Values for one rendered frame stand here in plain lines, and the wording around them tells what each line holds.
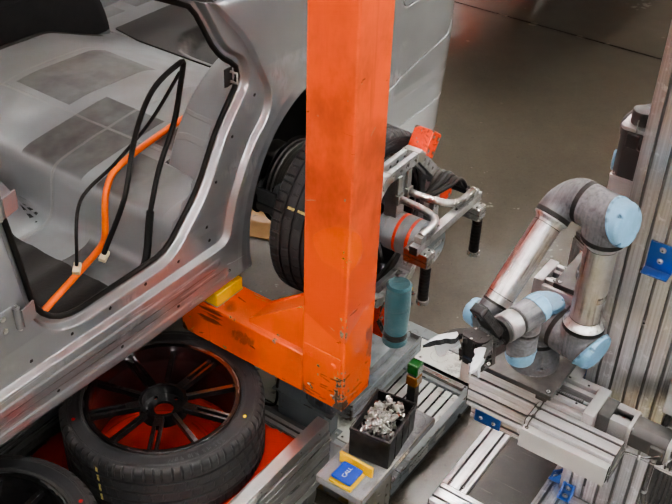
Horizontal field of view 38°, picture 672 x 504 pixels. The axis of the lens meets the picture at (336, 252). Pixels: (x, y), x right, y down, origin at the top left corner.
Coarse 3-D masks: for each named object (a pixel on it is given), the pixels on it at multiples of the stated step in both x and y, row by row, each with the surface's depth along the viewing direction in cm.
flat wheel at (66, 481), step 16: (0, 464) 295; (16, 464) 295; (32, 464) 295; (48, 464) 295; (0, 480) 292; (16, 480) 292; (32, 480) 290; (48, 480) 290; (64, 480) 290; (80, 480) 292; (0, 496) 297; (16, 496) 296; (32, 496) 288; (48, 496) 290; (64, 496) 286; (80, 496) 286
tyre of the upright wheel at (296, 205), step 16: (400, 128) 338; (304, 144) 326; (400, 144) 334; (304, 160) 323; (288, 176) 323; (304, 176) 321; (288, 192) 322; (304, 192) 319; (288, 208) 322; (304, 208) 319; (272, 224) 327; (288, 224) 323; (304, 224) 320; (272, 240) 329; (288, 240) 325; (272, 256) 334; (288, 256) 329; (288, 272) 334; (384, 272) 362
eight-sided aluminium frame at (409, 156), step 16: (400, 160) 329; (416, 160) 329; (432, 160) 340; (384, 176) 316; (432, 176) 346; (384, 192) 318; (432, 208) 356; (400, 256) 362; (400, 272) 359; (384, 288) 350
